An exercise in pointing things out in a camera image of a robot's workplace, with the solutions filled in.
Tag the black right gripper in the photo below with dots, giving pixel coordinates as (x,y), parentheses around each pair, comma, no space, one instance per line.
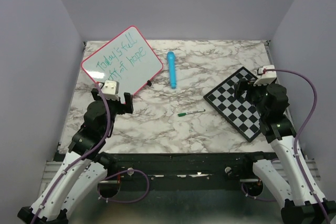
(243,84)

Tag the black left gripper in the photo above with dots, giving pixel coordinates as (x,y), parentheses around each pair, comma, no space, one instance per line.
(124,108)

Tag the pink framed whiteboard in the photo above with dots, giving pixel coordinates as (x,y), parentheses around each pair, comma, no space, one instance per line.
(128,59)

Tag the white green marker pen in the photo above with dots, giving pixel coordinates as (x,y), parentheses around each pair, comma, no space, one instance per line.
(194,112)

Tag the green marker cap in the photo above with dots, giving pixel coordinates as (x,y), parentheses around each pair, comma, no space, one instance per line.
(181,114)

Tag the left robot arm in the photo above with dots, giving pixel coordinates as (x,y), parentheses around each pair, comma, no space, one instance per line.
(84,165)

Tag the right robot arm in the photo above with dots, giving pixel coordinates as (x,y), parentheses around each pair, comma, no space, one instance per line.
(298,195)

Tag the black white chessboard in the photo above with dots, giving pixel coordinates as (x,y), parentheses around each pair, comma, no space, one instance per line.
(239,113)

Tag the blue toy microphone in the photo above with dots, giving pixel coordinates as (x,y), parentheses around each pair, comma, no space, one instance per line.
(172,72)

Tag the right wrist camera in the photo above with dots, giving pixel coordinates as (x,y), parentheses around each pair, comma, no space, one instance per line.
(265,75)

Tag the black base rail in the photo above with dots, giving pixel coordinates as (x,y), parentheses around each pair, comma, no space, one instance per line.
(111,173)

